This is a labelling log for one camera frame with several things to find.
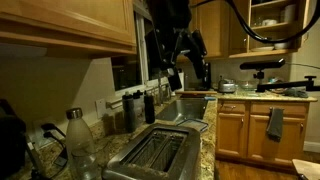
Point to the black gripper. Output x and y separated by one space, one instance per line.
180 46

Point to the stainless steel two-slot toaster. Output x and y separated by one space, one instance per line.
191 150

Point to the tall black countertop appliance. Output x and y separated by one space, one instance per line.
206 78

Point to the wooden cutting board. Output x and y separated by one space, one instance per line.
196 93

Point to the kitchen faucet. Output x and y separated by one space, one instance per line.
165 91

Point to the blue sponge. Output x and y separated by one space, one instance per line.
210 98

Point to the silver pot on stove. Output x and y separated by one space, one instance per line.
227 86

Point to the kitchen window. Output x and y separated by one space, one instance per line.
126 71

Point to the translucent sports bottle black cap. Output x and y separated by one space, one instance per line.
138 106

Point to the glass bowl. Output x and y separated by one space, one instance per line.
247 85

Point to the dark grey sports bottle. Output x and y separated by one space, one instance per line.
129 113

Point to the white plate stack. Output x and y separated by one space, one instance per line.
262 48

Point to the wooden base cabinet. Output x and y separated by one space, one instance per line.
233 133

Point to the white cup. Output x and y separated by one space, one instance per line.
269 22

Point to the white bowl stack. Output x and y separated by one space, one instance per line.
282 46

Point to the grey hanging towel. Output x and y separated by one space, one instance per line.
275 123

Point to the grey crumpled cloth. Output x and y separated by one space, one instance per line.
296 92

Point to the tall white dish stack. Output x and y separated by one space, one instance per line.
290 13

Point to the clear bottle with metal cap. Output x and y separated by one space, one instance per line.
78 133

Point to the clear drinking glass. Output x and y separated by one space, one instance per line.
87 166

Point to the black power plug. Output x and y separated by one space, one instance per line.
50 126
50 135

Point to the light wooden table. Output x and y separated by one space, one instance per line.
308 168

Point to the black coffee maker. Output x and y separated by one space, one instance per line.
11 143

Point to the closed wooden wall cabinet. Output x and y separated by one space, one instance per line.
215 26

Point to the open wooden wall cabinet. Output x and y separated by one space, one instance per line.
240 33

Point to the black stereo camera bar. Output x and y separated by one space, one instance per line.
261 64

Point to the white wall switch plate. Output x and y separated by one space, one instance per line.
100 108

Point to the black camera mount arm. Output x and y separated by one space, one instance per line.
286 86

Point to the wall power outlet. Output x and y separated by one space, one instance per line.
37 133

